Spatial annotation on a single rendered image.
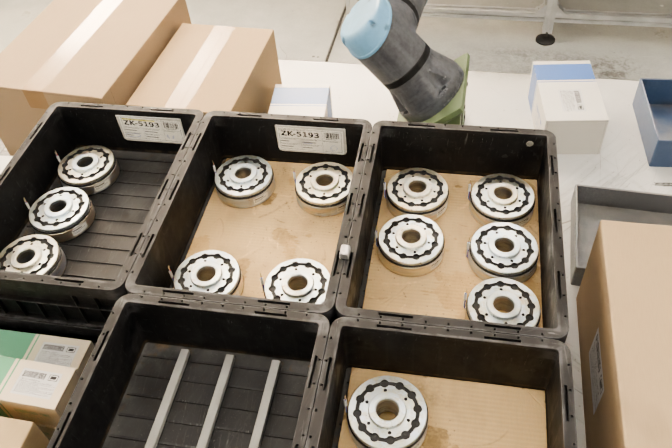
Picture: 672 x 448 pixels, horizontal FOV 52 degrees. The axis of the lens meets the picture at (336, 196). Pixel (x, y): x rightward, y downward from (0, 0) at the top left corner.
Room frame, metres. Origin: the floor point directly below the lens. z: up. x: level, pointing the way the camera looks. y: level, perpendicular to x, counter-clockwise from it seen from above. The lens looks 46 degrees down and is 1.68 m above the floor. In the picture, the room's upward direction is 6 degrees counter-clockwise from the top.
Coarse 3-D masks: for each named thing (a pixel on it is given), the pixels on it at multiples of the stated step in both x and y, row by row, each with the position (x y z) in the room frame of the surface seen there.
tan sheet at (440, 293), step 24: (456, 192) 0.80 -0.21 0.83; (384, 216) 0.77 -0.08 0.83; (456, 216) 0.75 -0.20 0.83; (456, 240) 0.70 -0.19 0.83; (456, 264) 0.65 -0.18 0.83; (384, 288) 0.62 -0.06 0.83; (408, 288) 0.61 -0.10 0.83; (432, 288) 0.61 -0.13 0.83; (456, 288) 0.61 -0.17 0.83; (408, 312) 0.57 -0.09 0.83; (432, 312) 0.57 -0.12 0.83; (456, 312) 0.56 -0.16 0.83; (504, 312) 0.55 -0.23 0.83
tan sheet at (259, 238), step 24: (288, 168) 0.91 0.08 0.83; (216, 192) 0.86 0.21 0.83; (288, 192) 0.84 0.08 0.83; (216, 216) 0.80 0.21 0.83; (240, 216) 0.80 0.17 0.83; (264, 216) 0.79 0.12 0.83; (288, 216) 0.79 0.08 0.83; (312, 216) 0.78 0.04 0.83; (336, 216) 0.78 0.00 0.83; (216, 240) 0.75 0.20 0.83; (240, 240) 0.74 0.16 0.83; (264, 240) 0.74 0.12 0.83; (288, 240) 0.73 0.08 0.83; (312, 240) 0.73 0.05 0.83; (336, 240) 0.72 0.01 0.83; (240, 264) 0.69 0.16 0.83; (264, 264) 0.69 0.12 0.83
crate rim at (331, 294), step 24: (264, 120) 0.93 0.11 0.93; (288, 120) 0.92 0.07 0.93; (312, 120) 0.91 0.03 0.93; (336, 120) 0.91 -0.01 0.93; (360, 120) 0.90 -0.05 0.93; (192, 144) 0.88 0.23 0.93; (360, 144) 0.84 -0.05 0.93; (360, 168) 0.78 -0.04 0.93; (168, 192) 0.77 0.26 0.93; (144, 264) 0.63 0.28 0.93; (336, 264) 0.61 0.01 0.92; (144, 288) 0.59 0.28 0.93; (168, 288) 0.58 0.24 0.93; (336, 288) 0.55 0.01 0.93; (312, 312) 0.52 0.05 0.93
